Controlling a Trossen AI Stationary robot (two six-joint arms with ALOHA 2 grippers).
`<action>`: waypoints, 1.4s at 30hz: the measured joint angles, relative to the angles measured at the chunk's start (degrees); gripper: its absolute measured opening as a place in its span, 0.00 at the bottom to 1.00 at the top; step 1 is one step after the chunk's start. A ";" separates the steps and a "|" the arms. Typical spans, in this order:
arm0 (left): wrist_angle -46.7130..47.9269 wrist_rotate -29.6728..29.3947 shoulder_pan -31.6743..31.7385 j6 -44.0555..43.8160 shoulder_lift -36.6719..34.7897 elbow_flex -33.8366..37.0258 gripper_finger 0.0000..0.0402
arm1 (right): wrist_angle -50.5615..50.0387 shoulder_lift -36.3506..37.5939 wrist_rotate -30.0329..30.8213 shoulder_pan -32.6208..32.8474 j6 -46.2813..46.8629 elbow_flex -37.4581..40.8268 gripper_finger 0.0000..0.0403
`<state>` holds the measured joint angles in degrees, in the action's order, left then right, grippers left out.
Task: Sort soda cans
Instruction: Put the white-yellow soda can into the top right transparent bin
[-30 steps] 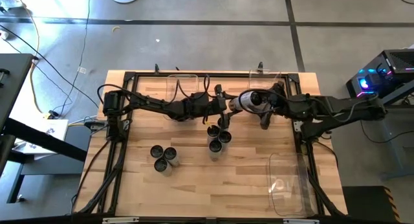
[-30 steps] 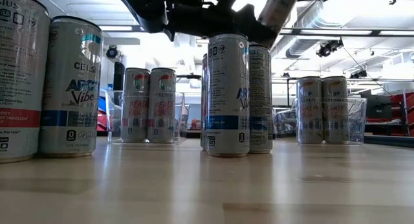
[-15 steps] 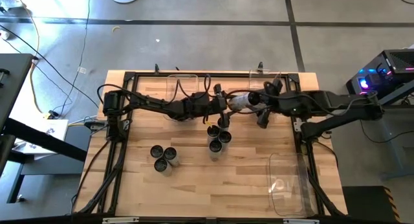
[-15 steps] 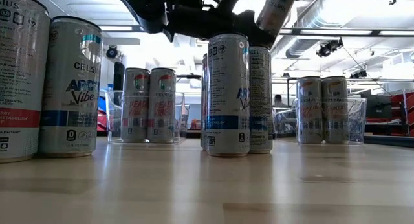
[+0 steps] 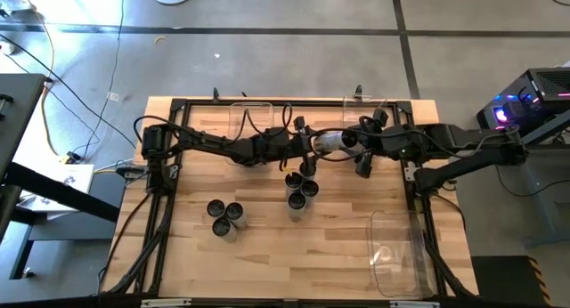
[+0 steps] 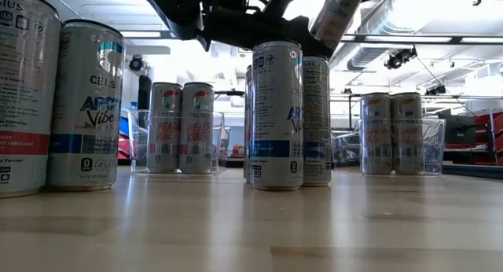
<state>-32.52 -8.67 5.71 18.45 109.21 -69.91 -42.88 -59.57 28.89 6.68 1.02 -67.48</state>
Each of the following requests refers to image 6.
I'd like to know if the silver ventilation duct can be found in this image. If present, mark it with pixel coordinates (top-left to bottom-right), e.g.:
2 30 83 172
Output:
329 0 457 72

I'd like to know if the black clamp post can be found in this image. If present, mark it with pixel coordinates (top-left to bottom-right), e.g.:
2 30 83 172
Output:
137 74 152 112

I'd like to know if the clear plastic bin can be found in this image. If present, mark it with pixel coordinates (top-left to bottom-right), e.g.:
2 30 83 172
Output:
127 108 227 176
355 117 447 177

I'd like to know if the red shelving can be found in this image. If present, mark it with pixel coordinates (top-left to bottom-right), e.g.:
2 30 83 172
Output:
473 110 503 167

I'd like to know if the Tropical Vibe Celsius can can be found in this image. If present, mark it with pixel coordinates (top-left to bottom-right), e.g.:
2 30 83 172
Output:
309 0 365 50
359 92 393 176
390 91 424 176

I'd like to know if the black monitor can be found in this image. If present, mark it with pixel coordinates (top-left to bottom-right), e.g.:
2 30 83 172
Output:
439 108 477 147

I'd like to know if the black ceiling spotlight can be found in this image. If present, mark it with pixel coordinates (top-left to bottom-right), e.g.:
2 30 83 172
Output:
384 46 418 72
423 84 448 97
128 54 145 72

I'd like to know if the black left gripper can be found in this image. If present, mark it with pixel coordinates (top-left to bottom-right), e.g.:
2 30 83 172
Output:
200 0 336 61

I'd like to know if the black bar with light strips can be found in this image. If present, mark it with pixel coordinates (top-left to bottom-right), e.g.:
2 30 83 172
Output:
117 29 503 45

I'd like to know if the Arctic Vibe Celsius can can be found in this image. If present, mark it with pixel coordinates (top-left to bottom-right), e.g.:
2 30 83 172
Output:
249 39 305 192
301 54 333 188
46 19 127 193

